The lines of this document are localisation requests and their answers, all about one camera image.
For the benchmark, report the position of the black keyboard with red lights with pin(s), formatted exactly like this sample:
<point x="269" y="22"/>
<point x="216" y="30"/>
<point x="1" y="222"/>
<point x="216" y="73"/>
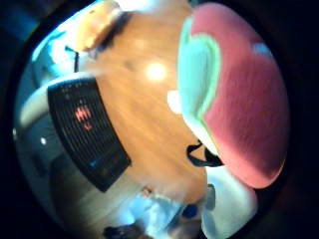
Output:
<point x="89" y="139"/>

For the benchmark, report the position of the the person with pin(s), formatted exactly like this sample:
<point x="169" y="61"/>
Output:
<point x="156" y="209"/>

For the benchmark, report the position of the red mushroom soft toy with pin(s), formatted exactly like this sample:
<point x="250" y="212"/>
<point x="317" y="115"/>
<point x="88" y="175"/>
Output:
<point x="246" y="109"/>

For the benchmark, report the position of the orange round soft toy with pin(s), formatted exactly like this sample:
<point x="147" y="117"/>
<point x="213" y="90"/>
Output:
<point x="94" y="25"/>

